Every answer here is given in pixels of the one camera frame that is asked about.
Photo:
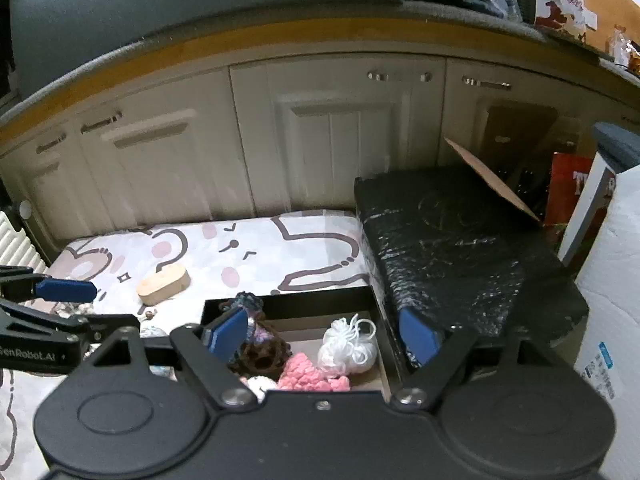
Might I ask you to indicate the grey crochet mouse doll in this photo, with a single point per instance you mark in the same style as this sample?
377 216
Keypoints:
75 308

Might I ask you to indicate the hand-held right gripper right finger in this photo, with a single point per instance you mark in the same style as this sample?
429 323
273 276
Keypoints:
420 340

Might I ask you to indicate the clear snack bag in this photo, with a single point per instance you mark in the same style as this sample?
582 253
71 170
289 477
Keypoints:
620 42

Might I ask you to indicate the grey bench cushion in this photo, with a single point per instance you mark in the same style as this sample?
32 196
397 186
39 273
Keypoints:
450 15

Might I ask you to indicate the white wrapped package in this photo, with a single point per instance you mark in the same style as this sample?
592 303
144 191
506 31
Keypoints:
615 310

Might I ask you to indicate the pink crochet bunny doll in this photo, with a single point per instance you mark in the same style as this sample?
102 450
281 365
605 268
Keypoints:
305 372

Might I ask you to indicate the white yarn ball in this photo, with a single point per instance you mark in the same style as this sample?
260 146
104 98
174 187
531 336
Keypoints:
345 347

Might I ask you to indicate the white red printed bag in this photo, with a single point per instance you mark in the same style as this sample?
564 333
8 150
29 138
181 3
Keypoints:
565 5

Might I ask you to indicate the white ribbed suitcase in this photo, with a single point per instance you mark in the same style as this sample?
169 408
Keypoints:
15 245

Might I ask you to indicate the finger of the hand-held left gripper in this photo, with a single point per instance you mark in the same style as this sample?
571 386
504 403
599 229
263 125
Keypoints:
50 321
65 289

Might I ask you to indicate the dark grey back cushion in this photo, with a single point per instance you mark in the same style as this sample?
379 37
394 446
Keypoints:
200 10

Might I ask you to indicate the oval wooden box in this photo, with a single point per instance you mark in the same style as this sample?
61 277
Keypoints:
162 286

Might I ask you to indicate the brown cardboard flap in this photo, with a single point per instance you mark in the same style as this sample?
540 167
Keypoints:
495 180

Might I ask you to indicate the cartoon bear printed blanket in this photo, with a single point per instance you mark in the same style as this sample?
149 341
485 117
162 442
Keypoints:
210 260

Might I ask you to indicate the white panel with grey cap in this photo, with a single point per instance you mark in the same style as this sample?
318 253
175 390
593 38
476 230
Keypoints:
590 210

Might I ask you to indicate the black box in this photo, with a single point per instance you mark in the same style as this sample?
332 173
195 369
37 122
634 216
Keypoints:
320 305

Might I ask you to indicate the wooden bench top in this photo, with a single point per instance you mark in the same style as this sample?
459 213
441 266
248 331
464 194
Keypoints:
300 32

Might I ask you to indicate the black plastic wrapped package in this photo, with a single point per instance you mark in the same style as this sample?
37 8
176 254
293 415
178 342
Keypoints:
450 260

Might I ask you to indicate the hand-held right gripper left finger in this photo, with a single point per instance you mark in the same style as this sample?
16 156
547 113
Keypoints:
227 332

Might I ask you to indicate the cream cabinet door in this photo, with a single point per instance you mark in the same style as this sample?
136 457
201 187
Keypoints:
465 120
165 175
30 180
340 160

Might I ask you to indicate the red printed box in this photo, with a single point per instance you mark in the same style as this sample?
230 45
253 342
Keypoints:
570 190

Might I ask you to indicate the dark multicolour crochet piece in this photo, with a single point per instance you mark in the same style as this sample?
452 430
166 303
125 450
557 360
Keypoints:
265 355

